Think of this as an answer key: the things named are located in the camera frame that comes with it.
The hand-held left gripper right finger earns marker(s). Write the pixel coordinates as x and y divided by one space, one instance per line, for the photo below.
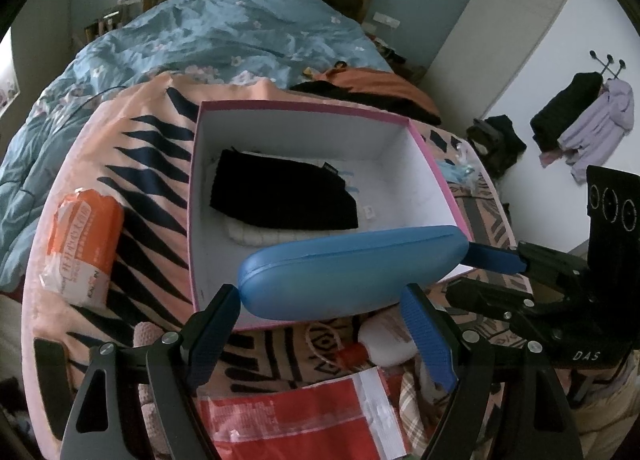
430 340

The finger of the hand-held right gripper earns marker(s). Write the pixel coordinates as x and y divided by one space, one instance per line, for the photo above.
495 257
480 297

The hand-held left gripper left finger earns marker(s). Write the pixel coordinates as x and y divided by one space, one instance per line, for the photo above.
215 340

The blue glasses case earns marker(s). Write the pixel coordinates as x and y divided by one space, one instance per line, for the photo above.
325 270

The pink cardboard box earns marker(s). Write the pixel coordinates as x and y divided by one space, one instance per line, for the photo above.
400 165

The black knit cloth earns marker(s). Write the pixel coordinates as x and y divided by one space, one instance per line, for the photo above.
280 195

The white tube with red cap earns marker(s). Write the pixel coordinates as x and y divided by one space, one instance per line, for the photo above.
385 340

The pink plush item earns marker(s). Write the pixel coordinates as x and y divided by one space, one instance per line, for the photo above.
147 332

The plaid cloth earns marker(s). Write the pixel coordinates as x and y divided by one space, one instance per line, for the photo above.
425 415

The light blue face mask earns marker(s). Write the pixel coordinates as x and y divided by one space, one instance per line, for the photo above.
457 172

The red plastic packet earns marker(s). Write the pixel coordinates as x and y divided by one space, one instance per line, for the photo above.
280 420

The black bag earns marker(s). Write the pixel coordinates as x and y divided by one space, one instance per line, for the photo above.
497 145

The pink garment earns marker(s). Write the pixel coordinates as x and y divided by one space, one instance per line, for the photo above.
552 157

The person's beige clothing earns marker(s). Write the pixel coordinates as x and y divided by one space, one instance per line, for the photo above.
610 415

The black jacket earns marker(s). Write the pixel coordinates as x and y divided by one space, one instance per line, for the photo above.
565 112

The lavender hoodie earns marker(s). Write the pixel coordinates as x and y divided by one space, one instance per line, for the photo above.
600 135

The orange tissue pack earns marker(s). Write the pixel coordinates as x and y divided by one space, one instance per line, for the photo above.
80 245

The black rectangular object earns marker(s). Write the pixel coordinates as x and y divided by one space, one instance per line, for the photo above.
50 370

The pink patterned cloth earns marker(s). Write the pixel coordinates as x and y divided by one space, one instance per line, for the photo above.
150 150

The orange garment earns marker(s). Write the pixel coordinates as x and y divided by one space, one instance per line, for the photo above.
385 85

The wooden nightstand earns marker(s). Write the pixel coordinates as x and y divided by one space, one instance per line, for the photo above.
405 67

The black garment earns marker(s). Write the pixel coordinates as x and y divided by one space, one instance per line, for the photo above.
350 95

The blue floral duvet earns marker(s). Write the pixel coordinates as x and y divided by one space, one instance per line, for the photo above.
200 35

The black wall coat hooks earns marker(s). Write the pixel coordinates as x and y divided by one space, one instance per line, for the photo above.
607 62

